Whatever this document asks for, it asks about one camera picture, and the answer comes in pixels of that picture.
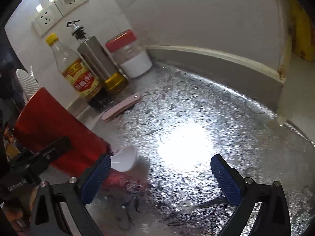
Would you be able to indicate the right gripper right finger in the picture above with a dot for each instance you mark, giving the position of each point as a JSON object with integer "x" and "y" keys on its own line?
{"x": 273, "y": 216}

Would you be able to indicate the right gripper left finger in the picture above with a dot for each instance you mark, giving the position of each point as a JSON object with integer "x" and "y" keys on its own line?
{"x": 47, "y": 217}

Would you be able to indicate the red metal utensil cup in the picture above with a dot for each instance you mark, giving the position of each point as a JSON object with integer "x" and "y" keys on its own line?
{"x": 44, "y": 120}

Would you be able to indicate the pink folding knife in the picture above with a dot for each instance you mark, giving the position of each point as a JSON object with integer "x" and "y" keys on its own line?
{"x": 122, "y": 106}

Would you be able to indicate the white ceramic spoon back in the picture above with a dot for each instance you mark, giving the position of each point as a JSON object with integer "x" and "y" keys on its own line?
{"x": 125, "y": 159}

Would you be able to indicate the vinegar bottle yellow cap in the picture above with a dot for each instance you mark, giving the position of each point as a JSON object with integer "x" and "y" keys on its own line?
{"x": 77, "y": 73}

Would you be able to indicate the steel oil dispenser bottle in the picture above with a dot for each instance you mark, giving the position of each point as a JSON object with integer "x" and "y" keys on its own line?
{"x": 98, "y": 60}

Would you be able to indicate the red-lid salt jar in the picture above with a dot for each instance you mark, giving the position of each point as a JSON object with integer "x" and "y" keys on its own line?
{"x": 127, "y": 52}

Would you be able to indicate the yellow cling wrap roll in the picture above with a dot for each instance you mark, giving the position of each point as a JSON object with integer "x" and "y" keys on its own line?
{"x": 302, "y": 30}

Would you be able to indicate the white double wall socket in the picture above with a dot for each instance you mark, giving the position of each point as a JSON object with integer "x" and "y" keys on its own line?
{"x": 49, "y": 17}

